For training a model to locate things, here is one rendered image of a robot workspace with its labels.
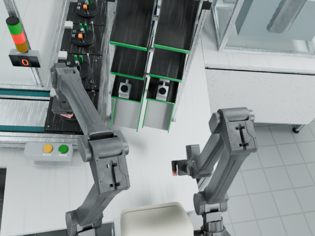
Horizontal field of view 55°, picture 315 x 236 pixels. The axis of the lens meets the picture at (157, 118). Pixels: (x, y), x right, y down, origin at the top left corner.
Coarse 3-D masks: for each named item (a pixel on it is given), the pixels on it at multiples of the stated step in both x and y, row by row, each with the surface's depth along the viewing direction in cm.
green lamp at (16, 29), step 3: (18, 24) 119; (9, 27) 118; (12, 27) 118; (15, 27) 119; (18, 27) 120; (21, 27) 121; (9, 30) 120; (12, 30) 120; (15, 30) 120; (18, 30) 121; (21, 30) 122; (12, 33) 121; (15, 33) 121; (18, 33) 121
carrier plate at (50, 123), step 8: (96, 96) 157; (96, 104) 155; (48, 112) 149; (48, 120) 147; (56, 120) 148; (64, 120) 148; (48, 128) 145; (56, 128) 145; (64, 128) 146; (72, 128) 146; (80, 128) 147
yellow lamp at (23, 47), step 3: (24, 42) 127; (15, 45) 127; (18, 45) 126; (21, 45) 127; (24, 45) 128; (27, 45) 130; (18, 48) 128; (21, 48) 128; (24, 48) 129; (27, 48) 130; (18, 51) 130; (21, 51) 129; (24, 51) 130
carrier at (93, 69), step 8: (64, 56) 167; (72, 56) 170; (80, 56) 161; (88, 56) 160; (96, 56) 172; (72, 64) 164; (80, 64) 165; (88, 64) 165; (96, 64) 169; (80, 72) 162; (88, 72) 163; (96, 72) 166; (88, 80) 162; (96, 80) 163; (88, 88) 160; (96, 88) 160
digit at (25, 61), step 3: (18, 57) 132; (21, 57) 132; (24, 57) 132; (21, 60) 134; (24, 60) 134; (27, 60) 134; (21, 63) 135; (24, 63) 136; (27, 63) 136; (30, 63) 136
